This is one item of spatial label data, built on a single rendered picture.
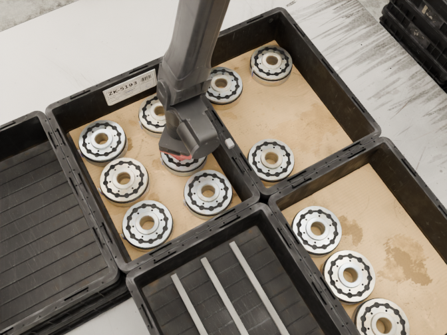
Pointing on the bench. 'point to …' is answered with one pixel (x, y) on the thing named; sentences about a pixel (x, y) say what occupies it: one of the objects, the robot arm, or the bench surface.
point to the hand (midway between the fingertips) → (183, 147)
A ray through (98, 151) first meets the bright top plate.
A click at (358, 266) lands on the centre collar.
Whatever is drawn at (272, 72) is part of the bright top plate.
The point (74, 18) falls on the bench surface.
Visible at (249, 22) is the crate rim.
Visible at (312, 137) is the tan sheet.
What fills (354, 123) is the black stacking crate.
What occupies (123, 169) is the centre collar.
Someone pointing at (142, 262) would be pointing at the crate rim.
